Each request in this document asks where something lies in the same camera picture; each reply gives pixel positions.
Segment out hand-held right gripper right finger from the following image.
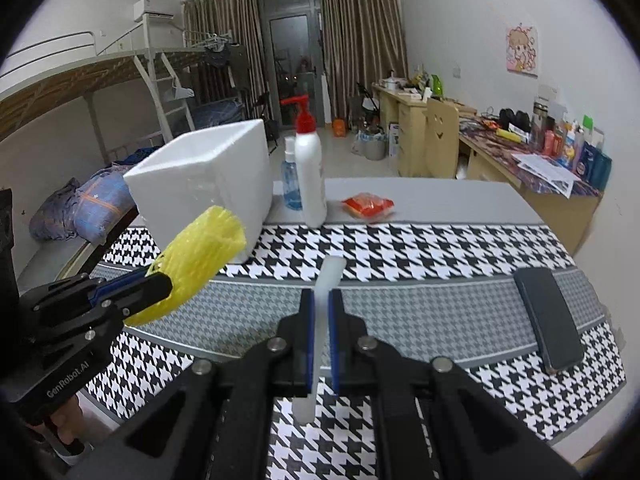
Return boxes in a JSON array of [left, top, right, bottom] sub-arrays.
[[327, 287, 581, 480]]

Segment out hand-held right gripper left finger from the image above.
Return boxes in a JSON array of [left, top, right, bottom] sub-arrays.
[[65, 287, 317, 480]]

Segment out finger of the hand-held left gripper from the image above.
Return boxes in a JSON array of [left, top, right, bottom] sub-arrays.
[[99, 273, 174, 317], [90, 266, 164, 307]]

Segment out yellow foam net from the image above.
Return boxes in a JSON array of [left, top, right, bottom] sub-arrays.
[[122, 205, 247, 326]]

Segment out white foam box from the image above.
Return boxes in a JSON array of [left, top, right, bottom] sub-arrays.
[[122, 119, 274, 264]]

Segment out person's left hand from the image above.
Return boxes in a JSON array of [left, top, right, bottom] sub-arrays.
[[50, 396, 85, 444]]

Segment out blue plaid quilt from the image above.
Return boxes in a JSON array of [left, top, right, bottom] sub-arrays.
[[29, 167, 138, 244]]

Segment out houndstooth table mat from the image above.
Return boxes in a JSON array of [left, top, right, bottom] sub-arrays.
[[82, 222, 628, 480]]

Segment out red snack packet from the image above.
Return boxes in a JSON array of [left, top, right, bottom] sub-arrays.
[[341, 192, 396, 220]]

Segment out blue spray bottle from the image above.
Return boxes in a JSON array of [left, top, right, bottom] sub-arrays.
[[281, 136, 304, 211]]

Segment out white lotion pump bottle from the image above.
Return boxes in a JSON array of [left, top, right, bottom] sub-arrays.
[[280, 95, 328, 228]]

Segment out white bunk bed ladder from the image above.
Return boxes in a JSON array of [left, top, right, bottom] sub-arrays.
[[132, 52, 196, 144]]

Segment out dark blue bedding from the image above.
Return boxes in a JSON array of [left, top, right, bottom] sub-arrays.
[[192, 99, 246, 129]]

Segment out white metal bunk bed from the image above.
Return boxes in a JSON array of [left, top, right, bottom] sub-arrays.
[[0, 30, 251, 271]]

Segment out black smartphone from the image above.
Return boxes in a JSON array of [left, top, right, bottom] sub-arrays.
[[513, 267, 585, 374]]

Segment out small wooden desk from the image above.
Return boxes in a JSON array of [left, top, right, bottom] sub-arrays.
[[372, 82, 478, 179]]

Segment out wooden chair with smiley cutout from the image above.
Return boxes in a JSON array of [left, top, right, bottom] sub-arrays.
[[425, 97, 460, 179]]

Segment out hanging dark clothes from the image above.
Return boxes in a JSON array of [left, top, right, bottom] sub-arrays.
[[205, 42, 238, 69]]

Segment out wooden desk with patterned cover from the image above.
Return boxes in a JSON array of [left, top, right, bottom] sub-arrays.
[[457, 115, 603, 256]]

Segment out white printed papers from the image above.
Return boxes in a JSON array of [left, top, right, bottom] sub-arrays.
[[512, 152, 576, 197]]

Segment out white air conditioner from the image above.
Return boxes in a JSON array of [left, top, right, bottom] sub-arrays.
[[132, 0, 177, 24]]

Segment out brown curtain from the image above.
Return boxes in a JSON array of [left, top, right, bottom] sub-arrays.
[[182, 0, 268, 121], [319, 0, 408, 121]]

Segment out black pouch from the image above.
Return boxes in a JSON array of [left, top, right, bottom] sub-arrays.
[[498, 108, 532, 131]]

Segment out glass balcony door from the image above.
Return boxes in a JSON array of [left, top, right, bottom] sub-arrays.
[[255, 0, 326, 128]]

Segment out dark thermos flask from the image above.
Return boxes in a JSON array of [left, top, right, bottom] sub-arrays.
[[531, 101, 551, 149]]

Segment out white bottle with blue label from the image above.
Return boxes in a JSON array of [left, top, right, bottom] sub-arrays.
[[562, 120, 581, 166]]

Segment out blue box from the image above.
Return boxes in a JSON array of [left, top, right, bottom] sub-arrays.
[[580, 142, 613, 191]]

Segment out cartoon wall poster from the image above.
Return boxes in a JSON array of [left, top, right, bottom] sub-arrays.
[[505, 24, 541, 77]]

